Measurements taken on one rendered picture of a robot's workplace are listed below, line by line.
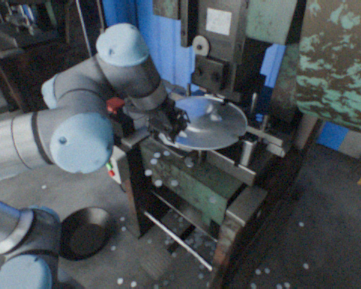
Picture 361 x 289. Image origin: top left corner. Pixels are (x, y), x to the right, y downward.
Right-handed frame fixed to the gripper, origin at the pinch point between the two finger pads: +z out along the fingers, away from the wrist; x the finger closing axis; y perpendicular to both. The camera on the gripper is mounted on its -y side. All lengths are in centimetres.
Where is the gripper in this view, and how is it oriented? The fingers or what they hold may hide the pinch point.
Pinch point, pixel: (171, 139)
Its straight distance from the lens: 69.4
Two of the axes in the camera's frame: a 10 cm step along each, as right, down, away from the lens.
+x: 5.8, -7.8, 2.5
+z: 2.7, 4.7, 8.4
